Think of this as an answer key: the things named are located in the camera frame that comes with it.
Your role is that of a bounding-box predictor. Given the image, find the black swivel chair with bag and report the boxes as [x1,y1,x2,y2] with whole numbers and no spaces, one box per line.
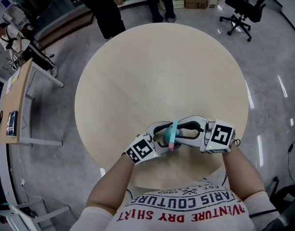
[267,176,295,231]

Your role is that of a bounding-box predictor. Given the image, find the white paper sheet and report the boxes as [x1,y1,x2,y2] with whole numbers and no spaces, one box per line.
[6,70,21,94]

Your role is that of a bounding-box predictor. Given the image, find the large cardboard box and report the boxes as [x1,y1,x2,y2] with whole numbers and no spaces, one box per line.
[184,0,209,10]

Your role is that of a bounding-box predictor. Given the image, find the dark blue box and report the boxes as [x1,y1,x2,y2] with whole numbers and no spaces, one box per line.
[6,110,19,137]

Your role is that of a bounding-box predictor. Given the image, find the person's left forearm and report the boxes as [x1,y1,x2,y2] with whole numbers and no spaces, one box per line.
[85,154,135,214]

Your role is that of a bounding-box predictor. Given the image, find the rectangular wooden desk white legs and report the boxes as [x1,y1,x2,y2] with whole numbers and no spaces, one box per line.
[0,57,64,147]

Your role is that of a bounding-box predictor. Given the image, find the teal and pink spray nozzle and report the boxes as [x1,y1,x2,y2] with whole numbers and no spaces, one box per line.
[168,120,179,152]

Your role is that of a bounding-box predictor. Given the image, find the person's right forearm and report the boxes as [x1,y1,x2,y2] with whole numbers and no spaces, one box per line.
[221,147,266,202]

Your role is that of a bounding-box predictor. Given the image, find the black floor cable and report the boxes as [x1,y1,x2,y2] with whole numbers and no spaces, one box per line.
[286,140,295,187]

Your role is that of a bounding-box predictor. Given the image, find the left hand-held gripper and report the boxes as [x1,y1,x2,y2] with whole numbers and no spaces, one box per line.
[125,121,181,165]

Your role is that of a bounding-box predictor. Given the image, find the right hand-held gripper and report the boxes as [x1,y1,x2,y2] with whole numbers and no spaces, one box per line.
[174,115,236,154]

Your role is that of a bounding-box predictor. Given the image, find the black office chair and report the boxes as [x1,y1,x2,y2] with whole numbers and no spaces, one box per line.
[219,0,275,42]

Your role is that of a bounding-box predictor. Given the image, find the person's white printed shirt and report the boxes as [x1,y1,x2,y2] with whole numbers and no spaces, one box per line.
[69,177,278,231]

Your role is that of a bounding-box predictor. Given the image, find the white metal frame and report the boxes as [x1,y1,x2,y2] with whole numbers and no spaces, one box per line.
[8,198,71,231]

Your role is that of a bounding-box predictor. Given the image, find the wooden step platform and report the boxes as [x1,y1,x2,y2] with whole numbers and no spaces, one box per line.
[34,7,95,50]

